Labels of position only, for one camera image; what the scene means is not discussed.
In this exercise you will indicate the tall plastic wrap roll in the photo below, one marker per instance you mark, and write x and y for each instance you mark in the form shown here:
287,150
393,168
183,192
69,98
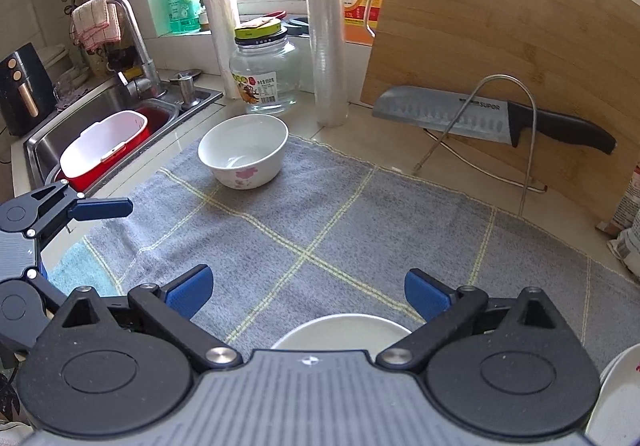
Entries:
325,51

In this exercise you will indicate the white and orange bag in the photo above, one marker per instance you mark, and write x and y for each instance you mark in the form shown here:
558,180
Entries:
630,201

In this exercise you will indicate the pink checked cloth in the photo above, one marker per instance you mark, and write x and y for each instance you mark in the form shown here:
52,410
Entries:
95,23

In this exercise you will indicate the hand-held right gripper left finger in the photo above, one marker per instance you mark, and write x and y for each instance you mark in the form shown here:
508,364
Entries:
190,291

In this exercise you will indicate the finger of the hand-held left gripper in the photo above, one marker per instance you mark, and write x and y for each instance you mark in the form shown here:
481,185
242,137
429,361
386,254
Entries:
50,293
102,209

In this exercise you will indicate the grey checked towel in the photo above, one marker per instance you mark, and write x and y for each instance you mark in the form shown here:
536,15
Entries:
350,226

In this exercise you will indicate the white pink-flower bowl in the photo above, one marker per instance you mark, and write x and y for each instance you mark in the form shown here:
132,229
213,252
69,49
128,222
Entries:
340,333
245,141

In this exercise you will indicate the stainless steel sink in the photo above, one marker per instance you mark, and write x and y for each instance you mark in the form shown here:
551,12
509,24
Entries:
100,101

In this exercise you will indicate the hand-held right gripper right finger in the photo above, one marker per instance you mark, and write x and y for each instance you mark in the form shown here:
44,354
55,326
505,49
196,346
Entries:
425,296

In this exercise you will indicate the black air fryer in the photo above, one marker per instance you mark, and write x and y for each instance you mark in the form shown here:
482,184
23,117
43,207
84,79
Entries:
22,91

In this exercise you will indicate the metal sink cylinder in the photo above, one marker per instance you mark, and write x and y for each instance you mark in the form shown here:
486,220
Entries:
187,88

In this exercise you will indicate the bamboo cutting board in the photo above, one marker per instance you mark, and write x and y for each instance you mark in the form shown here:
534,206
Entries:
500,26

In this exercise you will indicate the metal faucet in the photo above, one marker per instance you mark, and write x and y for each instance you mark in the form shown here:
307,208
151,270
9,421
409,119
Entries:
135,41

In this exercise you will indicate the white fruit-print plate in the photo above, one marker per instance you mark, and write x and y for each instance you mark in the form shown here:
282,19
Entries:
620,401

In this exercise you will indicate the glass jar with green lid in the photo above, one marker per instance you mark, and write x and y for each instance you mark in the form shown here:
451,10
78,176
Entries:
265,76

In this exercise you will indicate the dark round container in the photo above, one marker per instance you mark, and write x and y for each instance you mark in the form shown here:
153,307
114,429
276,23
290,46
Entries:
296,26

